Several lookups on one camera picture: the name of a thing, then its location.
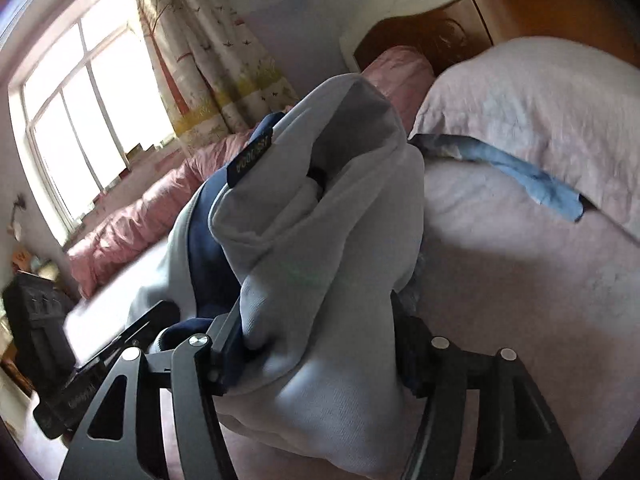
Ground tree print curtain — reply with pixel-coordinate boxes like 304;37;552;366
122;0;301;158

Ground wooden headboard with white trim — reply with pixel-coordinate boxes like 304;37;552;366
340;0;640;76

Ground pink duvet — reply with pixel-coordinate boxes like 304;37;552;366
67;45;436;301

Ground white and navy varsity jacket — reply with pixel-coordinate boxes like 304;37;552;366
125;72;426;476

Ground pale pink pillow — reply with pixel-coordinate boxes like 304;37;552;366
409;36;640;246

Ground bed with mauve sheet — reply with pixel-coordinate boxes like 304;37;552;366
0;160;640;480

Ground white framed window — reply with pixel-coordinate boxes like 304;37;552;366
7;7;188;248

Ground books on windowsill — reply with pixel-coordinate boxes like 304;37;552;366
117;141;166;181

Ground wall lamp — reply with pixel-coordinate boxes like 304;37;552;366
12;195;28;241

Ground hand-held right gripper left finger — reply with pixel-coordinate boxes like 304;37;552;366
59;307;246;480

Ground light blue cloth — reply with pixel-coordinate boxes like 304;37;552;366
410;132;585;223

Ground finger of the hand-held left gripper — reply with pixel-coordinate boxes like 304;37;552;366
75;302;181;368

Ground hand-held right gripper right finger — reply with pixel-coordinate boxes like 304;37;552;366
394;305;581;480

